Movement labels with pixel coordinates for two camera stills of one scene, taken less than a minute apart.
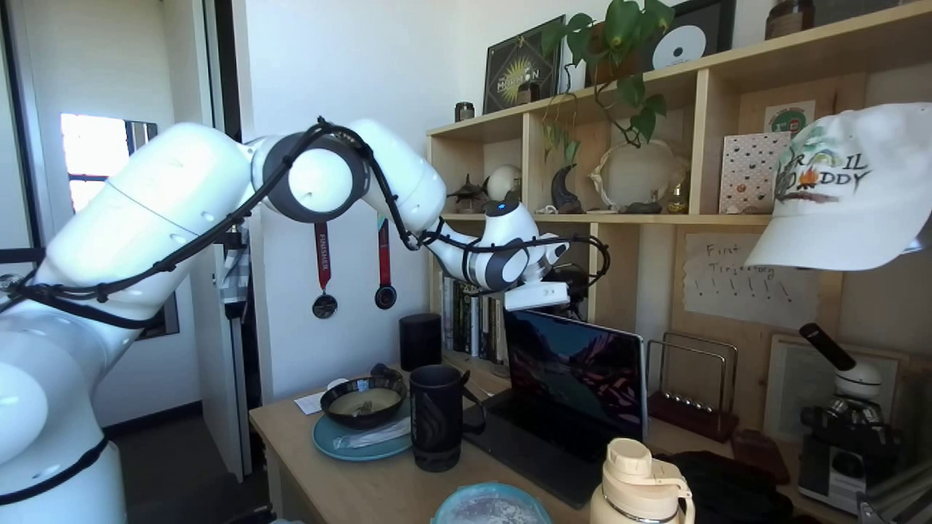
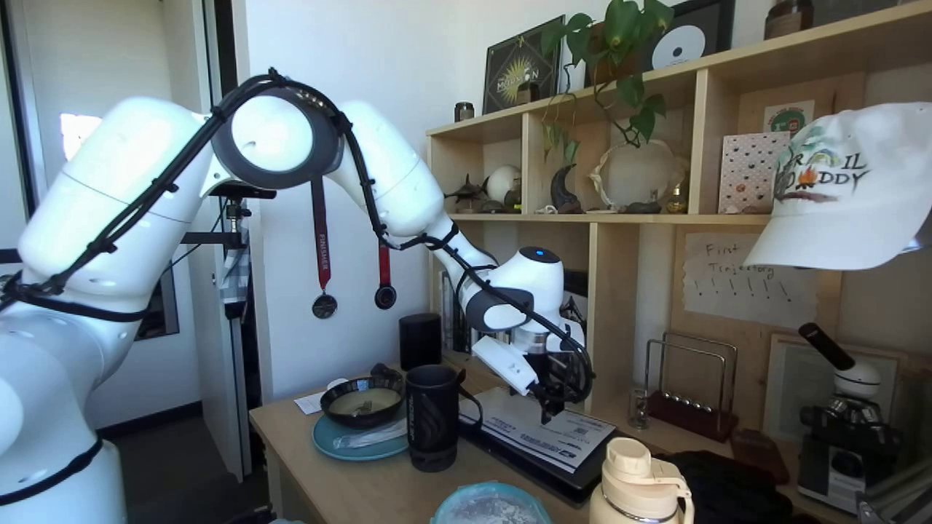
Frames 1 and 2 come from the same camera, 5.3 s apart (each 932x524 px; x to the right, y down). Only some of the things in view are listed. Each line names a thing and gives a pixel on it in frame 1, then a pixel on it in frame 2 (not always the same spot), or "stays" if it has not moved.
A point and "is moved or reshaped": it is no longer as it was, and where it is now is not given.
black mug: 439,413 stays
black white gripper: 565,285 to 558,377
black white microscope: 851,434 stays
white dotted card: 749,172 stays
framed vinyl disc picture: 695,29 stays
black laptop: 572,389 is moved or reshaped
